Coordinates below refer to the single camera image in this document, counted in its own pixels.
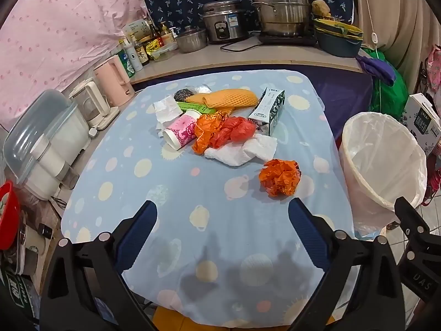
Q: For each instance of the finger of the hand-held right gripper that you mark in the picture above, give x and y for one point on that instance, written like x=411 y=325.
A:
x=408 y=213

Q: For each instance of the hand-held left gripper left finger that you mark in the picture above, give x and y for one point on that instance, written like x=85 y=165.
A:
x=137 y=234

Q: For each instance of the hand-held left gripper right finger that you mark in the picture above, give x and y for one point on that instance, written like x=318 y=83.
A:
x=306 y=234

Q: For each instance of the white lined trash bin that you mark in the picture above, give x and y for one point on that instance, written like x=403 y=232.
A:
x=375 y=165

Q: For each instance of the orange plastic bag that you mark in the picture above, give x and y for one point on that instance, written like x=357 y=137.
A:
x=280 y=177
x=206 y=129

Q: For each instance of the white paper towel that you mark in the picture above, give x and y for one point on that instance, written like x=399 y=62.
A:
x=237 y=153

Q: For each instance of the pink paper cup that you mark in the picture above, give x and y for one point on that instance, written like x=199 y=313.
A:
x=182 y=129

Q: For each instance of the red plastic bag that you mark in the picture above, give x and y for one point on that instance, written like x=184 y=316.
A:
x=237 y=129

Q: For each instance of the white green milk carton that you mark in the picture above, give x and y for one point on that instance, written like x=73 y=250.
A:
x=268 y=113

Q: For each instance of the white tissue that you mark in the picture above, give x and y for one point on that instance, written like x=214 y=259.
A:
x=167 y=110

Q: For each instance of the green cardboard box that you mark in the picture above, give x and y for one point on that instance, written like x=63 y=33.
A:
x=193 y=107

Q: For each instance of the steel wool scrubber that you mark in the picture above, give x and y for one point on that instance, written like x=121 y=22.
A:
x=182 y=95

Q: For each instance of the orange foam net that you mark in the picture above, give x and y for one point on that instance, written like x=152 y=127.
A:
x=231 y=98

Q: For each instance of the clear plastic wrap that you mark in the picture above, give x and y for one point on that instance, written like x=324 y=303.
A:
x=203 y=89

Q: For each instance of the blue dotted tablecloth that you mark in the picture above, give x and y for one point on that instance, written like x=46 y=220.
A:
x=206 y=182

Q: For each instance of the white printed gift box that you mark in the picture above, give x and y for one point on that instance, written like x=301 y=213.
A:
x=423 y=120

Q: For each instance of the paper coffee cup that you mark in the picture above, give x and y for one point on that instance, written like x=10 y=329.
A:
x=32 y=251

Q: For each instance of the white power plug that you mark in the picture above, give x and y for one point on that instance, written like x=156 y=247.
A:
x=92 y=132

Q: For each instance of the green plastic bag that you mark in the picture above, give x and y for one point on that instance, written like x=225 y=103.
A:
x=392 y=100

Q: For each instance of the clear plastic storage box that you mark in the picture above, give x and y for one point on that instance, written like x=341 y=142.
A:
x=44 y=144

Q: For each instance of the red bowl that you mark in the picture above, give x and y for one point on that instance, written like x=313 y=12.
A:
x=10 y=213

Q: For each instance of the green printed carton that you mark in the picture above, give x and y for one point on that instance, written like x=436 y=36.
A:
x=17 y=294

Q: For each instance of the pink printed garment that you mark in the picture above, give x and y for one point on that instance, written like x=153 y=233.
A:
x=432 y=69

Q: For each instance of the purple cloth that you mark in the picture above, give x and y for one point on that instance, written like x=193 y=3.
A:
x=375 y=67

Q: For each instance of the pink electric kettle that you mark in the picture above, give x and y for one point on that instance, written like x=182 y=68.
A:
x=112 y=82

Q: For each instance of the white plastic bottle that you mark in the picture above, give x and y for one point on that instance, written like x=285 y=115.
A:
x=133 y=58

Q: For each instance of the dark soy sauce bottle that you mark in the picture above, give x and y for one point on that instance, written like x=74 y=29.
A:
x=140 y=55

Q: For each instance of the stack of blue basins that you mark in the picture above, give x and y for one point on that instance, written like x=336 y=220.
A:
x=337 y=44

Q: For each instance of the clear plastic food container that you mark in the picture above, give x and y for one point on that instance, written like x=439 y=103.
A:
x=165 y=51

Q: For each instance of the yellow seasoning packet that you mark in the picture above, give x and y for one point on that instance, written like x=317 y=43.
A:
x=153 y=46

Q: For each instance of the black induction cooker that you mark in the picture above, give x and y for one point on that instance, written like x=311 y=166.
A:
x=303 y=39

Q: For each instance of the small lidded steel pot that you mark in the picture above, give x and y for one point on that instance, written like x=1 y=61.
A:
x=191 y=41

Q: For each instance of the yellow oil bottle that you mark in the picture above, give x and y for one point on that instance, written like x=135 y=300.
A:
x=167 y=34

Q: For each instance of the dark glass bottle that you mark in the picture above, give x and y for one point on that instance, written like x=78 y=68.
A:
x=152 y=29

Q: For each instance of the beige curtain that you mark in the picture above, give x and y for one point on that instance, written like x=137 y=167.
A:
x=406 y=7

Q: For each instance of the pink dotted curtain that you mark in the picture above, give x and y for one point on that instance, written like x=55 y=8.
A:
x=69 y=24

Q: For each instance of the yellow sponge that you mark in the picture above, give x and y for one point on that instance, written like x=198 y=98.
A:
x=321 y=7

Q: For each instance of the steel rice cooker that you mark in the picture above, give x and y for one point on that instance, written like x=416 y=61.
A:
x=224 y=24

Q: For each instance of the steel steamer pot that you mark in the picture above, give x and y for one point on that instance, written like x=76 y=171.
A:
x=280 y=7

